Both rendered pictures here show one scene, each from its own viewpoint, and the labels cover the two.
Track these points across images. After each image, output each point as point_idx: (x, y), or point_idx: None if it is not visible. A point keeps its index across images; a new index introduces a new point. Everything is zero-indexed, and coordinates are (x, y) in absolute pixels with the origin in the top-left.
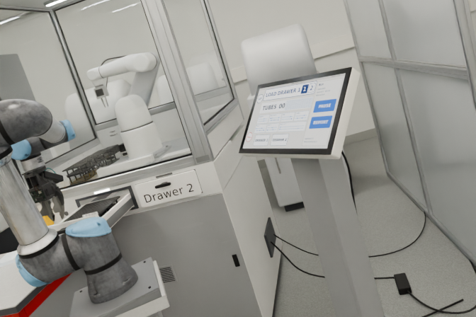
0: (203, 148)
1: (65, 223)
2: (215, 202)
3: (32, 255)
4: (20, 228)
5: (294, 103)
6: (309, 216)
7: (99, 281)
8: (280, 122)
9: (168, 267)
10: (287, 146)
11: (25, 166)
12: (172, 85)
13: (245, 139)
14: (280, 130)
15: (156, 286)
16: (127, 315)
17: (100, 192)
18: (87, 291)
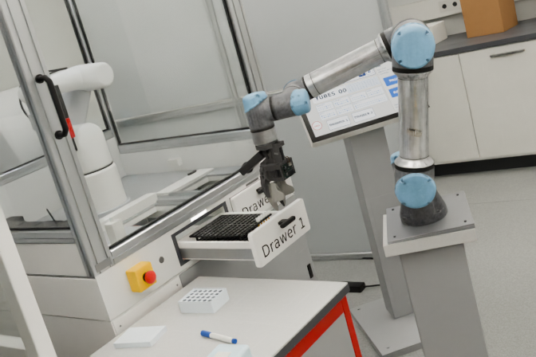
0: None
1: (280, 214)
2: None
3: (434, 164)
4: (428, 137)
5: (357, 85)
6: (366, 194)
7: (439, 197)
8: (352, 103)
9: None
10: (378, 116)
11: (272, 135)
12: (251, 76)
13: (312, 128)
14: (358, 107)
15: (462, 191)
16: None
17: (198, 217)
18: (403, 232)
